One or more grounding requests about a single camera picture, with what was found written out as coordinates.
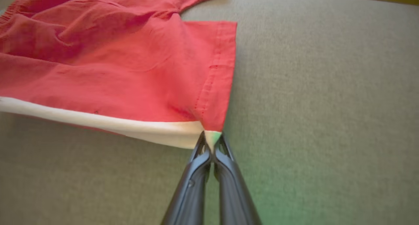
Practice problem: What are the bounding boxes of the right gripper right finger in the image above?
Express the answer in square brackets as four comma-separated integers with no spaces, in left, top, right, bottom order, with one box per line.
[214,133,262,225]

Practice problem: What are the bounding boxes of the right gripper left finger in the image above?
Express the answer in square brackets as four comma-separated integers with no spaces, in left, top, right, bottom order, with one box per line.
[160,131,212,225]

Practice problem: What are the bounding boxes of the red shorts with white stripe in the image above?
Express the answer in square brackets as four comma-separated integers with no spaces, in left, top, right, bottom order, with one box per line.
[0,0,238,150]

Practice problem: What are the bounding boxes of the large grey seat cushion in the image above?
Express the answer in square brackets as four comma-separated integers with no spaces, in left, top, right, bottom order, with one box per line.
[0,0,419,225]

